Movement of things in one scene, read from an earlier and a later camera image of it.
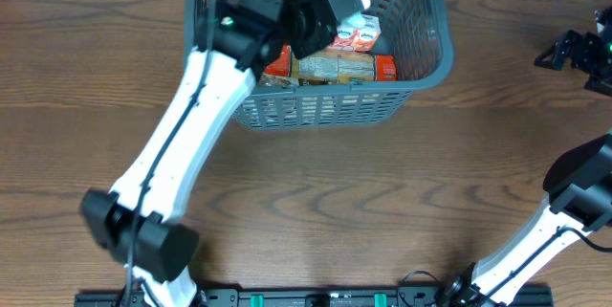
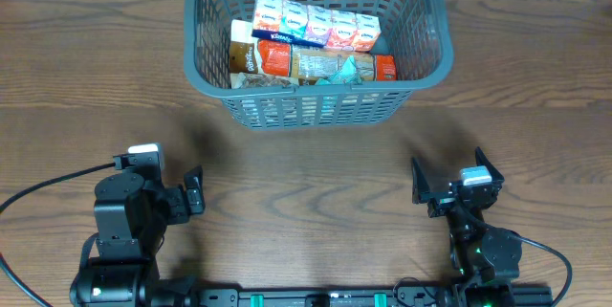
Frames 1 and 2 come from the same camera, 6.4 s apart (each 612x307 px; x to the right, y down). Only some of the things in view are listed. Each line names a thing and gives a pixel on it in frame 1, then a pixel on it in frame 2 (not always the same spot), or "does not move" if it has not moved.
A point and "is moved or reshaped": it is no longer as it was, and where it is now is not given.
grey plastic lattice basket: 414,26 does not move
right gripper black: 584,58 -> 440,201
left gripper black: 318,40 -> 174,196
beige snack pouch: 283,82 is moved or reshaped
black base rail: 534,296 does not move
